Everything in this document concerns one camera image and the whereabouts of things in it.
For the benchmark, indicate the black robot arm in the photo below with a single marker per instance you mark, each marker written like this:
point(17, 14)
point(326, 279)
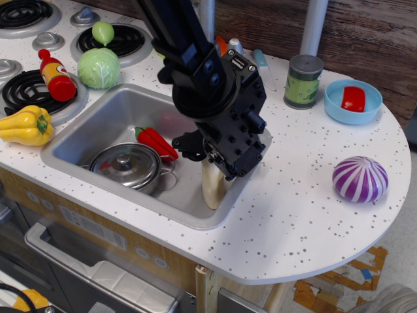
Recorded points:
point(222, 95)

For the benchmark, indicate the red toy piece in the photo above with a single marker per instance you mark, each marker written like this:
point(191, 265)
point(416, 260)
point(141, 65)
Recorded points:
point(353, 99)

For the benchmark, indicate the white detergent bottle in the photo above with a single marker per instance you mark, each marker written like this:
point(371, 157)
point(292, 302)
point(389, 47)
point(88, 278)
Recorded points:
point(214, 184)

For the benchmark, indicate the green toy pear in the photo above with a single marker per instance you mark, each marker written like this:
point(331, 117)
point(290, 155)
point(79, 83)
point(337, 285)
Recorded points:
point(103, 32)

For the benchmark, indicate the silver oven door handle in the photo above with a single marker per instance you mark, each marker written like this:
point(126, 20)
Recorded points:
point(101, 284)

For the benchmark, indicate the red toy chili pepper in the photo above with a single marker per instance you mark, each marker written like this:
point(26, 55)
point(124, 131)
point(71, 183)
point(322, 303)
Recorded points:
point(149, 137)

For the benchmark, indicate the black coil burner front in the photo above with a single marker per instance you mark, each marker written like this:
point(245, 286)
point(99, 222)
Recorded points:
point(28, 88)

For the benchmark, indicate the grey stove knob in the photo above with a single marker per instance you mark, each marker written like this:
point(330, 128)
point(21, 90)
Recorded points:
point(9, 69)
point(49, 41)
point(84, 18)

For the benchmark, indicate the steel pot with lid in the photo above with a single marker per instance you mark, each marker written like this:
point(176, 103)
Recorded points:
point(134, 165)

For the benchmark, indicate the purple striped toy onion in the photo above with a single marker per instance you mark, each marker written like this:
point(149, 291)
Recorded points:
point(360, 179)

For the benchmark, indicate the light blue bowl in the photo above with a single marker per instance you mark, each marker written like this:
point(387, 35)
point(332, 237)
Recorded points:
point(332, 102)

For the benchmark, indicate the green labelled tin can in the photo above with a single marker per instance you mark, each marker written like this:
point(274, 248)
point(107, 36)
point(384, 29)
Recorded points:
point(303, 81)

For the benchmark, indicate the black coil burner back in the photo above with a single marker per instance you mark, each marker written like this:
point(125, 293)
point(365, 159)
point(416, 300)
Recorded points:
point(22, 19)

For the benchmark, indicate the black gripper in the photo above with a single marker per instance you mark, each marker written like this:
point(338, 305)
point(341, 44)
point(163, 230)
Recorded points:
point(228, 133)

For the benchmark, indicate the green toy cabbage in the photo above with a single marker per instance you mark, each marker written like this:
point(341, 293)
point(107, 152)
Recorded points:
point(99, 68)

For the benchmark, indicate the red ketchup bottle toy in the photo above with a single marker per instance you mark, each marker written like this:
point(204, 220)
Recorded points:
point(60, 85)

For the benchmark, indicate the black coil burner middle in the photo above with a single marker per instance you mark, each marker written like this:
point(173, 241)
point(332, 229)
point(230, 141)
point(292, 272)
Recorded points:
point(131, 44)

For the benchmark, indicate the silver toy faucet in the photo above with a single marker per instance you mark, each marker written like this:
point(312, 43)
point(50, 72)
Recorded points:
point(234, 44)

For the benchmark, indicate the orange toy carrot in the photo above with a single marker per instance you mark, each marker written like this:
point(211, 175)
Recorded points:
point(223, 46)

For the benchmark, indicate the toy knife blue handle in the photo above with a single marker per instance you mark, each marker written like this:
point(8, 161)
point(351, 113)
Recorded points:
point(263, 69)

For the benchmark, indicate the black coil burner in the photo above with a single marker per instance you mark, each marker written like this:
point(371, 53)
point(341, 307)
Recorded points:
point(131, 44)
point(28, 88)
point(22, 19)

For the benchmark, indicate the silver sink basin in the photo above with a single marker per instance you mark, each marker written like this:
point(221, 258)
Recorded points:
point(112, 120)

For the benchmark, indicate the yellow toy bell pepper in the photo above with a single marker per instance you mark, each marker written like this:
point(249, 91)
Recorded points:
point(31, 126)

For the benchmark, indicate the white vertical pole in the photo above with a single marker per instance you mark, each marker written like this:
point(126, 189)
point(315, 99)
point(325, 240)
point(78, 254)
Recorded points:
point(313, 27)

